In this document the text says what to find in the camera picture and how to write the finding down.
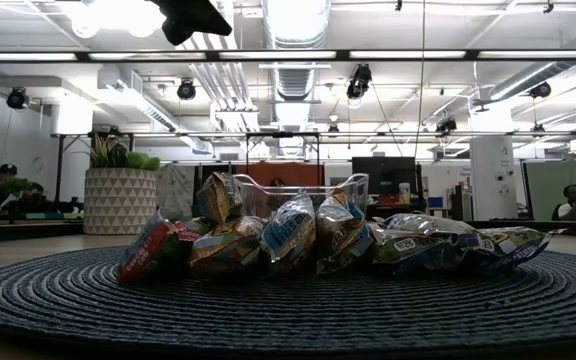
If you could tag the white round column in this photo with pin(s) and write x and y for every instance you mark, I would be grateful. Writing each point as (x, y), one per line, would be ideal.
(493, 180)

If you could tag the potted succulent white patterned pot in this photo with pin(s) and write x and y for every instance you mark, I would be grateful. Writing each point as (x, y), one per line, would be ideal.
(120, 200)

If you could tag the black monitor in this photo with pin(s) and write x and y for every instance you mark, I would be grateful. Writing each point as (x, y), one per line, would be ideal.
(383, 172)

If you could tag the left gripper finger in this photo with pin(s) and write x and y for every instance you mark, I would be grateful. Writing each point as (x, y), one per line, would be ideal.
(188, 20)

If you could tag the small blue box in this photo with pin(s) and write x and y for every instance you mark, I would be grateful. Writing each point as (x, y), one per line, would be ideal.
(435, 201)

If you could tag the black overhead light beam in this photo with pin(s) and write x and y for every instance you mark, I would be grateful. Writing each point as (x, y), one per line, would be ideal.
(318, 55)

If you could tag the black ceiling spotlight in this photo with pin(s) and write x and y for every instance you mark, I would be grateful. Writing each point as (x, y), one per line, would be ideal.
(333, 129)
(446, 125)
(17, 98)
(359, 81)
(186, 90)
(539, 90)

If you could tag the silver ventilation duct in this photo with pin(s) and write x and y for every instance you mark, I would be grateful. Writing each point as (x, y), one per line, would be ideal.
(295, 25)

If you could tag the clear plastic bin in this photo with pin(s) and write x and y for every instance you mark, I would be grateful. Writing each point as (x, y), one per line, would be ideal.
(268, 200)

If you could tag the white rectangular ceiling duct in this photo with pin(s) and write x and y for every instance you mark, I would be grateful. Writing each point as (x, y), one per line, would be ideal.
(118, 82)

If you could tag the grey-green partition panel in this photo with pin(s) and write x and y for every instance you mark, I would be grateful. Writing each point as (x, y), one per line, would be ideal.
(543, 190)

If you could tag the round dark blue woven placemat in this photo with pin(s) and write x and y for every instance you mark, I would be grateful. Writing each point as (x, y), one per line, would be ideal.
(288, 310)

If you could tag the white patterned cloth cover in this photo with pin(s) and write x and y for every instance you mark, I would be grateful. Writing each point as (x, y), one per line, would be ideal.
(175, 192)

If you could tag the small green potted plant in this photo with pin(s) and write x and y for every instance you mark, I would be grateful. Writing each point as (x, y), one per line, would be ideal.
(15, 186)

